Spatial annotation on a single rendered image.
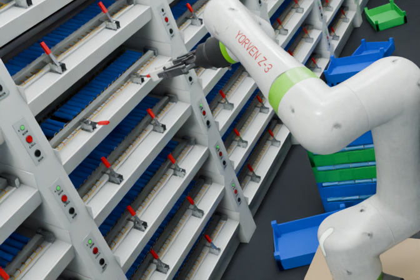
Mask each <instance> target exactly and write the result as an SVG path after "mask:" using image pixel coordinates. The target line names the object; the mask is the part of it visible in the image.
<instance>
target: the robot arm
mask: <svg viewBox="0 0 420 280"><path fill-rule="evenodd" d="M203 21H204V25H205V27H206V29H207V30H208V31H209V33H210V34H211V37H209V38H207V40H206V42H204V43H202V44H199V45H198V46H197V48H196V49H195V50H193V51H191V52H188V53H186V54H183V55H181V56H178V57H177V59H174V60H173V61H170V62H167V63H165V64H162V65H160V66H156V67H155V71H152V72H150V73H149V75H150V77H151V78H152V80H153V81H157V80H159V79H162V78H166V79H170V78H174V77H176V76H180V75H183V74H188V73H189V70H191V69H196V68H198V67H199V66H201V67H202V68H204V69H210V68H213V67H215V68H226V67H227V68H228V69H229V70H231V69H232V67H231V65H232V64H234V63H238V62H240V63H241V64H242V65H243V66H244V67H245V69H246V70H247V71H248V73H249V74H250V75H251V77H252V78H253V79H254V81H255V83H256V84H257V86H258V87H259V89H260V90H261V92H262V93H263V95H264V97H265V98H266V99H267V101H268V103H269V104H270V105H271V107H272V108H273V109H274V111H275V113H276V114H277V115H278V116H279V118H280V120H281V121H282V122H283V123H284V125H285V126H286V127H287V128H288V130H289V131H290V132H291V134H292V135H293V136H294V137H295V138H296V140H297V141H298V142H299V144H300V145H301V146H302V147H303V148H305V149H306V150H308V151H310V152H312V153H314V154H321V155H327V154H333V153H336V152H338V151H340V150H342V149H343V148H345V147H346V146H347V145H348V144H350V143H352V142H353V141H354V140H356V139H357V138H359V137H360V136H362V135H363V134H364V133H366V132H368V131H370V130H371V133H372V140H373V144H374V152H375V158H376V177H377V185H376V194H375V195H373V196H371V197H370V198H368V199H366V200H365V201H363V202H361V203H359V204H357V205H355V206H352V207H349V208H347V209H343V210H341V211H339V212H336V213H334V214H332V215H330V216H328V217H327V218H326V219H325V220H324V221H323V222H322V223H321V224H320V226H319V229H318V232H317V238H318V241H319V244H320V247H321V250H322V253H323V255H324V258H325V260H326V263H327V266H328V268H329V272H330V273H331V276H332V279H333V280H404V278H401V277H397V276H393V275H391V274H386V273H384V272H382V270H383V267H382V263H381V260H380V257H379V256H380V255H381V254H382V253H385V252H386V251H388V250H389V249H391V248H393V247H394V246H396V245H397V244H399V243H401V242H403V241H404V240H406V239H407V238H409V237H411V236H412V235H414V234H416V233H417V232H419V231H420V69H419V68H418V67H417V66H416V65H415V64H414V63H413V62H411V61H410V60H408V59H405V58H403V57H397V56H390V57H384V58H382V59H379V60H377V61H376V62H374V63H372V64H371V65H370V66H368V67H367V68H365V69H363V70H362V71H361V72H359V73H357V74H356V75H354V76H353V77H350V78H349V79H347V80H345V81H344V82H342V83H340V84H338V85H336V86H333V87H329V86H328V85H327V84H326V83H325V82H324V81H323V80H321V79H320V78H319V77H318V76H316V75H315V74H314V73H313V72H312V71H310V70H309V69H308V68H307V67H306V66H304V65H303V64H302V63H300V62H299V61H298V60H297V59H295V58H294V57H292V56H291V55H290V54H288V53H287V52H286V51H285V50H284V49H283V48H281V47H280V46H279V45H278V44H276V43H275V40H276V36H275V32H274V29H273V27H272V26H271V25H270V24H269V23H268V22H267V21H265V20H264V19H262V18H260V17H259V16H257V15H255V14H253V13H252V12H251V11H250V10H248V9H247V8H246V7H245V6H244V5H243V4H242V3H241V2H240V1H239V0H210V1H209V3H208V4H207V6H206V7H205V10H204V14H203Z"/></svg>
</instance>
